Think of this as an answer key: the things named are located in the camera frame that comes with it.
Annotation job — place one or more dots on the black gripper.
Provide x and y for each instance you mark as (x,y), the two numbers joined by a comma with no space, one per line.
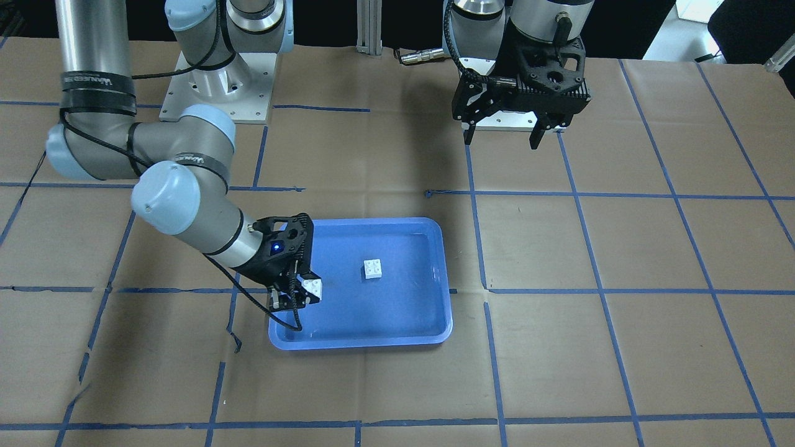
(263,268)
(513,62)

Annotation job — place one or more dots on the white block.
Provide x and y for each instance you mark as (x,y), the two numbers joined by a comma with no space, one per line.
(313,286)
(372,268)

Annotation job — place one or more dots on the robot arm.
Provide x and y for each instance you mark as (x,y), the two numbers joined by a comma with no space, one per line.
(181,168)
(489,31)

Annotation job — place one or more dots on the blue plastic tray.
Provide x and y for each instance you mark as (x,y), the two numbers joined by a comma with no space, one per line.
(409,305)

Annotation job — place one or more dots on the brown paper table cover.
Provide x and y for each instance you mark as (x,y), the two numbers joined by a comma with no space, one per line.
(630,282)

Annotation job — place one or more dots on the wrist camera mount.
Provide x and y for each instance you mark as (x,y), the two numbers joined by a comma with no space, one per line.
(552,78)
(295,232)

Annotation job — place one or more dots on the aluminium frame post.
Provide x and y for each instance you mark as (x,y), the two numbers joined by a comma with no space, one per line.
(368,21)

